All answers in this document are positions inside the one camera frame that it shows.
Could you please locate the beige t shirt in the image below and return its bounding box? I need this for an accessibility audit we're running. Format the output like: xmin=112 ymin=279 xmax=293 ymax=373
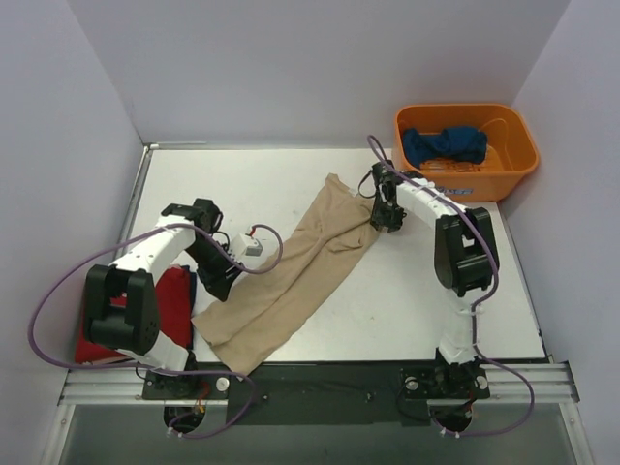
xmin=193 ymin=173 xmax=379 ymax=375

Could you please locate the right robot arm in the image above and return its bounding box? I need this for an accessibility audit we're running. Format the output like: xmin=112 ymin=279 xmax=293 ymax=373
xmin=369 ymin=161 xmax=499 ymax=398

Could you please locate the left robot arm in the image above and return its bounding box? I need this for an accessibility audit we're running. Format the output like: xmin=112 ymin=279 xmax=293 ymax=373
xmin=82 ymin=199 xmax=240 ymax=399

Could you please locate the folded red t shirt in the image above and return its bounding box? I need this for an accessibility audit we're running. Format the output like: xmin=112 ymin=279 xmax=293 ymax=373
xmin=74 ymin=264 xmax=197 ymax=365

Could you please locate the crumpled blue t shirt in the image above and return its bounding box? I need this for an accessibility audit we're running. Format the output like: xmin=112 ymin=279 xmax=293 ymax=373
xmin=401 ymin=126 xmax=488 ymax=169

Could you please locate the orange plastic basket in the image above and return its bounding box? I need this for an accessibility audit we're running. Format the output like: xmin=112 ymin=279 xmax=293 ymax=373
xmin=392 ymin=103 xmax=540 ymax=202

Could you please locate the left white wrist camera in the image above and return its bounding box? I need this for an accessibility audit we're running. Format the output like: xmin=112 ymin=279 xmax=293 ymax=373
xmin=229 ymin=233 xmax=264 ymax=262

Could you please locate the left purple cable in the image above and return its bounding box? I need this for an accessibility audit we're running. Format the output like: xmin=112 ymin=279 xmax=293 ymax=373
xmin=27 ymin=223 xmax=287 ymax=441

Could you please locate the purple cable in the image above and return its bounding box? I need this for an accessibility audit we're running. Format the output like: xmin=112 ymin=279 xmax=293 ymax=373
xmin=27 ymin=223 xmax=287 ymax=441
xmin=366 ymin=134 xmax=537 ymax=440

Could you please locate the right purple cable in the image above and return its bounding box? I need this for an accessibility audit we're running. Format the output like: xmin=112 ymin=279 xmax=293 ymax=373
xmin=366 ymin=134 xmax=537 ymax=440

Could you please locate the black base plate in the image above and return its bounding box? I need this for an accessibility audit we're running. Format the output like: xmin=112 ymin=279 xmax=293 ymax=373
xmin=142 ymin=360 xmax=490 ymax=431

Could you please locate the aluminium rail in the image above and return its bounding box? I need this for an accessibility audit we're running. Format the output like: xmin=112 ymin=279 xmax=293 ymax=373
xmin=58 ymin=363 xmax=580 ymax=407

